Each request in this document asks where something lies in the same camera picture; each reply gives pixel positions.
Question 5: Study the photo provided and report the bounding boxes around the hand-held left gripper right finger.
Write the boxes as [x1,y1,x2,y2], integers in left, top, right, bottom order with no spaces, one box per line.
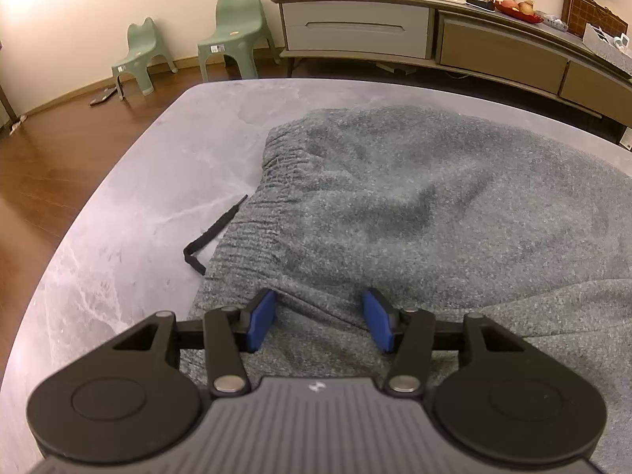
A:
[360,287,527,397]

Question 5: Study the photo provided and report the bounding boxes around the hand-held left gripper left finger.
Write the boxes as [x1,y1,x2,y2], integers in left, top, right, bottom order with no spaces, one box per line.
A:
[111,288,277,397]

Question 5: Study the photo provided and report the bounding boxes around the grey pants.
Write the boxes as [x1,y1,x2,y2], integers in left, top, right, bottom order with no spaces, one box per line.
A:
[180,106,632,474]

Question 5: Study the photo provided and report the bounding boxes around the dark flat floor item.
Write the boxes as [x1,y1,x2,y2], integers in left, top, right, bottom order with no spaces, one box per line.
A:
[89,86,120,106]

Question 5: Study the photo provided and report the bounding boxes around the long low tv cabinet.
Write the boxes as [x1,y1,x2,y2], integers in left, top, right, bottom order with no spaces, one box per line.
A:
[271,0,632,148]

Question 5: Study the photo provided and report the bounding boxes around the green plastic child chair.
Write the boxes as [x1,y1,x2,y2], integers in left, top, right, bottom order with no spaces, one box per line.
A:
[197,0,280,83]
[111,17,177,102]

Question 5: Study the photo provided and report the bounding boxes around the red fruit bowl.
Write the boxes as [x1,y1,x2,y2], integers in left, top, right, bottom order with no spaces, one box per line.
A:
[494,0,544,24]

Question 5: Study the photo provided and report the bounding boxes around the grey storage box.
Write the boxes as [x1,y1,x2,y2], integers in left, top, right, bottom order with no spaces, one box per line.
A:
[582,22,632,74]

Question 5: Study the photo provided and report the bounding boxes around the wooden board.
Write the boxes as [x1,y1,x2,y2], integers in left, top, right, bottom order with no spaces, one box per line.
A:
[564,0,624,41]

